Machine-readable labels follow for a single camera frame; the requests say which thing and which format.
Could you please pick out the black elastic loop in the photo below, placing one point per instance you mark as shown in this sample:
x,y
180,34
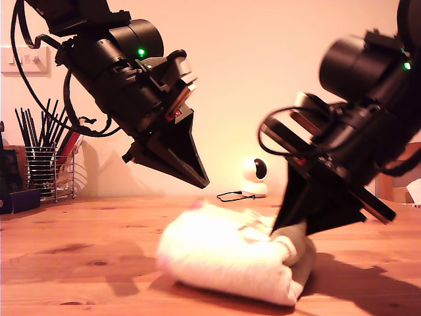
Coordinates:
x,y
88,120

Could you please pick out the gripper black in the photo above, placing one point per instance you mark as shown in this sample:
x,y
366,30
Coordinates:
x,y
138,108

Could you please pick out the brown cardboard box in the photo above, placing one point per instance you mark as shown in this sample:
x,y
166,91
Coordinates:
x,y
21,154

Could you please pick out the white round security camera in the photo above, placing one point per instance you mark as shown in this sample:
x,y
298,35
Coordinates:
x,y
250,171

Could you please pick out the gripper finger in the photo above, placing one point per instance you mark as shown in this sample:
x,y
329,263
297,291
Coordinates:
x,y
294,200
332,210

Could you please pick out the black straw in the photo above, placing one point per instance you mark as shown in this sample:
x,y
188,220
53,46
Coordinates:
x,y
60,123
52,116
42,128
32,126
26,126
21,126
47,115
63,130

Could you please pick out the white light switch plate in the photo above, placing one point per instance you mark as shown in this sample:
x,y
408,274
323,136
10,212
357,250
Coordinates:
x,y
36,67

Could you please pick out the wooden chair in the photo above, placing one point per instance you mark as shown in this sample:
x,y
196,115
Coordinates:
x,y
394,191

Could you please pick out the cream terry tea towel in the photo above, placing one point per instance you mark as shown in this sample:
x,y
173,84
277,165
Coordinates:
x,y
223,256

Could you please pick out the dark blue box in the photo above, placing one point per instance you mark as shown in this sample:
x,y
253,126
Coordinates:
x,y
23,201

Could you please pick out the red chopstick sleeve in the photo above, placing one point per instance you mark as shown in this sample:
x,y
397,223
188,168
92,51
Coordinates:
x,y
73,140

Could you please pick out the white tissue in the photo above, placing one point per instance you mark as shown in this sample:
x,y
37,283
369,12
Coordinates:
x,y
415,194

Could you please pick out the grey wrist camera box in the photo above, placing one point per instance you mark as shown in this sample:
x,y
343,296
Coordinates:
x,y
304,100
184,69

